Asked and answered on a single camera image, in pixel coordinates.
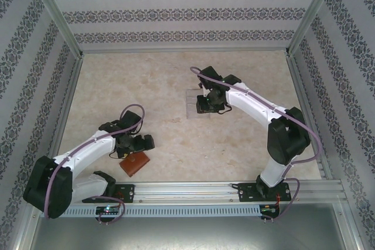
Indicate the clear acrylic card stand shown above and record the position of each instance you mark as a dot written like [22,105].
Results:
[190,106]

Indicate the brown leather card holder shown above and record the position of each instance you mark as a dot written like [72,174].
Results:
[136,164]

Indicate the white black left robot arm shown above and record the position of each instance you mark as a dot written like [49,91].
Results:
[85,150]

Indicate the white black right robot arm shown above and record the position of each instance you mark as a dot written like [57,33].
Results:
[252,103]

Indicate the small LED controller board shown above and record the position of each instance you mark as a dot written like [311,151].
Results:
[268,209]
[109,210]

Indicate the grey metal sheet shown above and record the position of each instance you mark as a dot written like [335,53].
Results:
[187,235]

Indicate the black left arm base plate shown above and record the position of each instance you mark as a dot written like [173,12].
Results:
[129,193]

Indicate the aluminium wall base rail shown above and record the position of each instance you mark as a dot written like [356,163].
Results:
[184,51]

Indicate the aluminium mounting rail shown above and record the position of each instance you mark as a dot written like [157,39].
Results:
[187,193]

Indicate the aluminium table edge rail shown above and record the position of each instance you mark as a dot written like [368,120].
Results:
[63,115]
[299,86]

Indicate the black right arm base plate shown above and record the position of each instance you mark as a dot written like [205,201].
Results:
[247,193]

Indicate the aluminium frame bar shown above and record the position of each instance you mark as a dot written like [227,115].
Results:
[27,226]
[353,226]

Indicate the aluminium frame post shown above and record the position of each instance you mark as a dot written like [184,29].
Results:
[315,7]
[52,7]

